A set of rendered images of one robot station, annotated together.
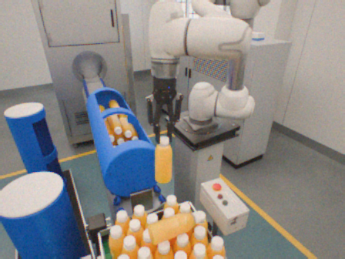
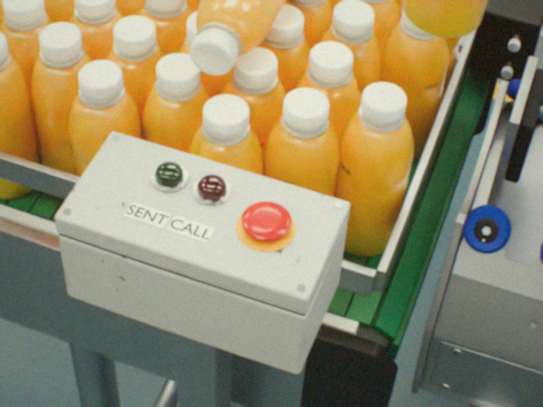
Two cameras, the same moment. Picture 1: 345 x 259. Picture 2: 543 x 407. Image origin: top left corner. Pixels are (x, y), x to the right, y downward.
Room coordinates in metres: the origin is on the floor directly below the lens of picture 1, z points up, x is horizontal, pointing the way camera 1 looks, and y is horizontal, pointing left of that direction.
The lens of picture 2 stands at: (1.04, -0.58, 1.70)
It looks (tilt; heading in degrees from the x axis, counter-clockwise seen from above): 48 degrees down; 131
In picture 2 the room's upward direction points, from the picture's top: 3 degrees clockwise
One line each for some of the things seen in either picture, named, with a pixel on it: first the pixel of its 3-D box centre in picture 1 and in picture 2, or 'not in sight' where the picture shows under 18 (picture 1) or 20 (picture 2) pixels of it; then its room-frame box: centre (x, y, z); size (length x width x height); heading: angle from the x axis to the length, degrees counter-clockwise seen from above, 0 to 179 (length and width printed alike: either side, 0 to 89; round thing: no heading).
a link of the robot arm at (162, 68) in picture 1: (165, 67); not in sight; (0.71, 0.02, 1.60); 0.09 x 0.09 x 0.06
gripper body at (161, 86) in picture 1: (164, 90); not in sight; (0.71, 0.02, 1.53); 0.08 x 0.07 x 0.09; 113
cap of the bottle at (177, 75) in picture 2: (199, 231); (178, 73); (0.51, -0.10, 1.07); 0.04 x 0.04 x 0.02
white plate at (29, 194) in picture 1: (30, 192); not in sight; (0.75, 0.64, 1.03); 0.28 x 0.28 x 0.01
